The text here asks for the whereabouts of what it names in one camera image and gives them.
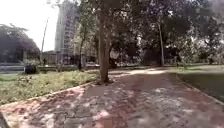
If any large tree with thick trunk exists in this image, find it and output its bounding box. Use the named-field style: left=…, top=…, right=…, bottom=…
left=79, top=0, right=161, bottom=84

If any thin tree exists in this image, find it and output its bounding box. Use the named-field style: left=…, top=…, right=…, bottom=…
left=71, top=0, right=98, bottom=72

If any red brick path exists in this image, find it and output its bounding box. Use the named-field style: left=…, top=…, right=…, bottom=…
left=0, top=67, right=224, bottom=128

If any thin pale pole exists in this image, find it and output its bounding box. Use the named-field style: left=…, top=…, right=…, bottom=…
left=157, top=21, right=166, bottom=67

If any tall building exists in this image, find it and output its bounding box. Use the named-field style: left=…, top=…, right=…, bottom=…
left=54, top=0, right=83, bottom=65

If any pale kerb beside plants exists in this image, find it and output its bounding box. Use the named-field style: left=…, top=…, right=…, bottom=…
left=0, top=80, right=99, bottom=109

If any leaning pole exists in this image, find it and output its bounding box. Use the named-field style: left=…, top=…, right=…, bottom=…
left=39, top=17, right=50, bottom=64

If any grass with low plants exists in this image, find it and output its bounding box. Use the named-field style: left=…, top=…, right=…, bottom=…
left=0, top=70, right=100, bottom=106

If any dark bush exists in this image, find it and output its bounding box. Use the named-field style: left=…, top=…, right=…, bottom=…
left=23, top=63, right=40, bottom=75

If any pale kerb beside lawn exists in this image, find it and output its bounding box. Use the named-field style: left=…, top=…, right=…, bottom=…
left=173, top=73, right=224, bottom=107

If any shaded green lawn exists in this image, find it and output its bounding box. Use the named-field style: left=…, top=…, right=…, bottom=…
left=166, top=64, right=224, bottom=104

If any dark broad tree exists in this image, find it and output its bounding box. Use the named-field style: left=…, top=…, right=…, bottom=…
left=0, top=23, right=42, bottom=64

